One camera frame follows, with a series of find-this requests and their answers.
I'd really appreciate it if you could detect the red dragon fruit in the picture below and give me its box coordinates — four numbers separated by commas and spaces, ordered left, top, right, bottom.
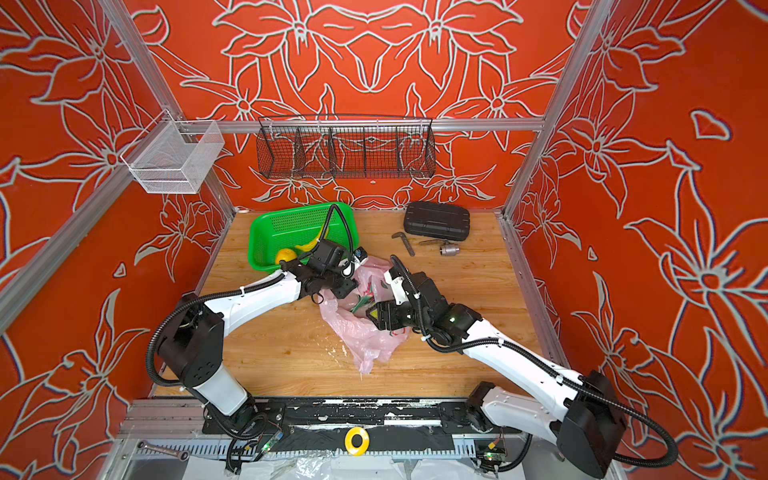
350, 289, 376, 317

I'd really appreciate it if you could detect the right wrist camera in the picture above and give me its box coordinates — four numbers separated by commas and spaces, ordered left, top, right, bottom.
384, 267, 410, 305

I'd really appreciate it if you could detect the metal drill chuck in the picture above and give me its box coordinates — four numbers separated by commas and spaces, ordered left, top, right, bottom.
418, 239, 461, 256

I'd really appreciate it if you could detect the pink plastic bag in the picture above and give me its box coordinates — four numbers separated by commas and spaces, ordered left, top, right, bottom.
319, 257, 409, 375

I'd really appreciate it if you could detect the silver wrench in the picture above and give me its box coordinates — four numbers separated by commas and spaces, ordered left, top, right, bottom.
136, 440, 190, 462

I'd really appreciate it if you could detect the yellow banana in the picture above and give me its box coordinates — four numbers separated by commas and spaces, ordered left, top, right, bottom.
294, 237, 319, 252

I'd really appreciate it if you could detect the yellow apple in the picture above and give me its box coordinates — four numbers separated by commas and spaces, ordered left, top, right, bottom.
275, 248, 298, 265

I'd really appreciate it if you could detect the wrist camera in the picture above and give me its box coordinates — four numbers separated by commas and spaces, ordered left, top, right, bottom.
384, 267, 410, 305
307, 239, 368, 277

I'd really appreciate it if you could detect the black wire wall basket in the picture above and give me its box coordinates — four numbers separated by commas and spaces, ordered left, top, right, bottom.
256, 115, 437, 180

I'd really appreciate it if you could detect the black tool case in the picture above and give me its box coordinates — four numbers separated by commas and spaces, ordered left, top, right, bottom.
403, 201, 470, 241

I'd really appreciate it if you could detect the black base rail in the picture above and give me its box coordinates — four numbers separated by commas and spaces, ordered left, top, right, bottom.
200, 395, 523, 437

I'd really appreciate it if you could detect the black hex key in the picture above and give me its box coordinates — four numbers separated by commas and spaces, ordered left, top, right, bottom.
391, 231, 416, 257

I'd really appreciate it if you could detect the yellow tape roll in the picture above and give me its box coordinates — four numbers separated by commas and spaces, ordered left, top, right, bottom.
344, 426, 370, 457

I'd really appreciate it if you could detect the white mesh wall basket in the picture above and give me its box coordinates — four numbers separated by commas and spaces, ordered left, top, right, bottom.
121, 120, 224, 194

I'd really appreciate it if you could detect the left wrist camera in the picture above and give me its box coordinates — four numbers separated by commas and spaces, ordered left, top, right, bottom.
307, 239, 368, 277

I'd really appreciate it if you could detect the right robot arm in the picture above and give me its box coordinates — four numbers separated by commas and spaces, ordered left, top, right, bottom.
366, 255, 679, 478

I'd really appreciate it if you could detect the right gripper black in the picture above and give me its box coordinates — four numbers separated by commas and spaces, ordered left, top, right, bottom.
361, 298, 434, 332

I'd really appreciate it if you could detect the green plastic basket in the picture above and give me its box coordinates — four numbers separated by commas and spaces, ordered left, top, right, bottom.
247, 202, 360, 273

